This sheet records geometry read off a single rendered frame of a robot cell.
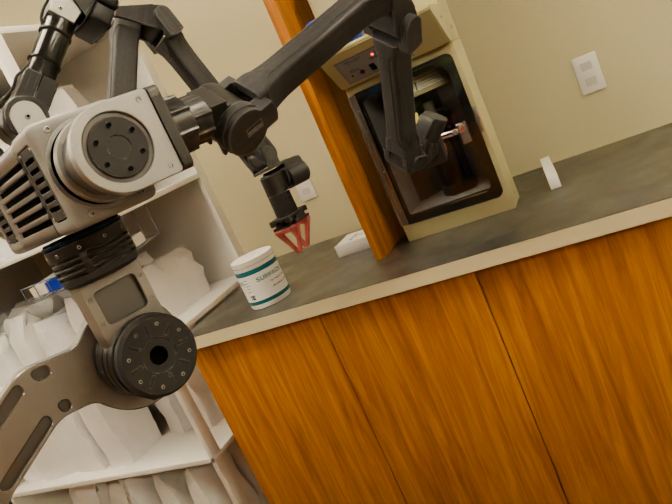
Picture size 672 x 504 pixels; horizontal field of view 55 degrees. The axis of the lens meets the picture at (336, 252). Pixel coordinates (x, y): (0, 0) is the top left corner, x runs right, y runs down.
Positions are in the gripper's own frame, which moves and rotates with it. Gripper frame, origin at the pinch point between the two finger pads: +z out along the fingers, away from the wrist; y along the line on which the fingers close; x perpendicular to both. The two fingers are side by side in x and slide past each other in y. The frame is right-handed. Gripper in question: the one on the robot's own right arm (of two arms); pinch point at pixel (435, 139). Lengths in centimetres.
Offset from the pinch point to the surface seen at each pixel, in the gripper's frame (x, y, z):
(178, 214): 125, 4, 49
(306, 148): 59, 8, 50
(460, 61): -11.5, 15.5, 7.5
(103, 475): 159, -70, -15
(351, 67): 13.7, 25.5, 0.1
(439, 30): -10.7, 24.5, 1.1
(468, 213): 1.1, -23.4, 7.0
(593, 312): -25, -48, -20
